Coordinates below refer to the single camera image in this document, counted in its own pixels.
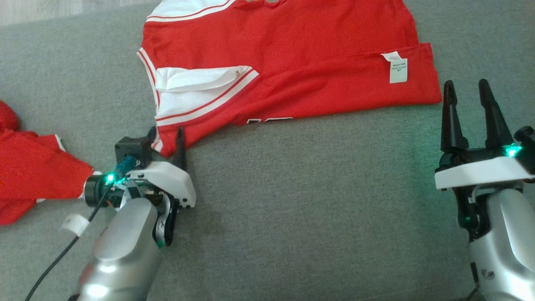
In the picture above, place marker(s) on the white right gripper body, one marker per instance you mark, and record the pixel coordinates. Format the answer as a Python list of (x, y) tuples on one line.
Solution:
[(476, 173)]

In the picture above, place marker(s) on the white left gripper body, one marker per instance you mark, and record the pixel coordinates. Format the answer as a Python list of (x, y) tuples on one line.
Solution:
[(167, 179)]

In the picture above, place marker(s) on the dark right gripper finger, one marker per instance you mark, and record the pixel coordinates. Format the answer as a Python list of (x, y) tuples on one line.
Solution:
[(452, 125), (495, 121)]

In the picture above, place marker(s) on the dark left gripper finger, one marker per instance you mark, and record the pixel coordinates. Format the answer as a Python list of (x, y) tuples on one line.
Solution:
[(152, 134), (180, 150)]

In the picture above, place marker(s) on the red white sports jersey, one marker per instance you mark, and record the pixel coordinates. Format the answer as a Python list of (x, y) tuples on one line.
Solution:
[(292, 54), (37, 167)]

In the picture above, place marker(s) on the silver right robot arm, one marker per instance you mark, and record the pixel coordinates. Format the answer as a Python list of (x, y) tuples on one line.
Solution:
[(505, 242)]

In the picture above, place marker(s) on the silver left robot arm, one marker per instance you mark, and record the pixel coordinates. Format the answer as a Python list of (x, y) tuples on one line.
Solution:
[(121, 251)]

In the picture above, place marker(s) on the large grey sofa seat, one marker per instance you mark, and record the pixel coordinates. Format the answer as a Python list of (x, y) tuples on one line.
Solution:
[(313, 209)]

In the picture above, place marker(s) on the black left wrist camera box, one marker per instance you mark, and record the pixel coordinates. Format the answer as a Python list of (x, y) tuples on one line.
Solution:
[(133, 148)]

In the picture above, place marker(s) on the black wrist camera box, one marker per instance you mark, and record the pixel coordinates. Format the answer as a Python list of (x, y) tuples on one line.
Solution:
[(527, 140), (133, 148)]

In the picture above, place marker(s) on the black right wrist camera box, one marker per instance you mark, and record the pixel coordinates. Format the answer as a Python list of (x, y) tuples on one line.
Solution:
[(527, 140)]

